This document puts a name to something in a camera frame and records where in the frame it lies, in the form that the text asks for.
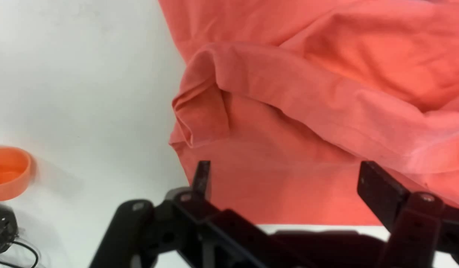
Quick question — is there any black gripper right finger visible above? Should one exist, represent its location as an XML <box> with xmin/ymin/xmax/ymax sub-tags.
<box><xmin>356</xmin><ymin>160</ymin><xmax>414</xmax><ymax>236</ymax></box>

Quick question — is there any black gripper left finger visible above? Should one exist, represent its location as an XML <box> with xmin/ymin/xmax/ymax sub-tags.
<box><xmin>189</xmin><ymin>160</ymin><xmax>213</xmax><ymax>200</ymax></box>

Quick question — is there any orange printed sweatshirt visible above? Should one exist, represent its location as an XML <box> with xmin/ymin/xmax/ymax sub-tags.
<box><xmin>157</xmin><ymin>0</ymin><xmax>459</xmax><ymax>228</ymax></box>

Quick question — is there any small orange cup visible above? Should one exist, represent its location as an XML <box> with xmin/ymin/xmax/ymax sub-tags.
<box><xmin>0</xmin><ymin>145</ymin><xmax>34</xmax><ymax>203</ymax></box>

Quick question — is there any black tangled cable bundle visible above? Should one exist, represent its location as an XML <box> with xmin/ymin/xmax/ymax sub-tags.
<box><xmin>0</xmin><ymin>204</ymin><xmax>42</xmax><ymax>268</ymax></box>

